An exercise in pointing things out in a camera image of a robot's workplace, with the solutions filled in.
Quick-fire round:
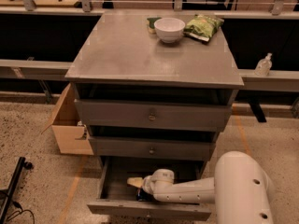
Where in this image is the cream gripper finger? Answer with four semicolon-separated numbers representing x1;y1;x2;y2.
127;177;143;188

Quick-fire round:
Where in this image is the green chip bag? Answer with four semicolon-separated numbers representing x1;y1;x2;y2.
184;14;224;42

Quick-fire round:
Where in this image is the grey drawer cabinet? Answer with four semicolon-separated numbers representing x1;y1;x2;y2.
64;9;245;179

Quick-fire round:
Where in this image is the blue pepsi can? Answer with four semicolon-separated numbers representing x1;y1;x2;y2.
135;189;152;202

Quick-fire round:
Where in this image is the grey metal railing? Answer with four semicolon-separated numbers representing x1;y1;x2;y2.
0;0;299;91

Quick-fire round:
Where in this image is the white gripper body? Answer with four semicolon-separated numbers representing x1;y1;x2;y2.
142;175;154;195

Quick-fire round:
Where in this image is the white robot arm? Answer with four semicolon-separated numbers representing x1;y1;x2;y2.
127;151;275;224

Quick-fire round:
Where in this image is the white ceramic bowl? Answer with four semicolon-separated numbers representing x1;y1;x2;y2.
154;18;185;43

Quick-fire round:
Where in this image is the grey top drawer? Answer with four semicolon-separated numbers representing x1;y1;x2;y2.
75;100;231;132

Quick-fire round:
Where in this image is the black floor cable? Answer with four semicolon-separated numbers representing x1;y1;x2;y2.
5;199;36;224

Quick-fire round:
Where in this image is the grey open bottom drawer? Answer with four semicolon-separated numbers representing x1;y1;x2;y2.
88;157;211;221

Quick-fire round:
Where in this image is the black stand leg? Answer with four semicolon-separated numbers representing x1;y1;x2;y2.
0;157;33;224

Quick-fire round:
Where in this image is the grey middle drawer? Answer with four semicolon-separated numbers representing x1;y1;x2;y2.
89;137;215;161

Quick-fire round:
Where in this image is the green yellow sponge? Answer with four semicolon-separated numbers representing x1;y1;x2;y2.
147;17;160;34

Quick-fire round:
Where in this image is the open cardboard box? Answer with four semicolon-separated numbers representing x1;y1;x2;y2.
43;84;93;155

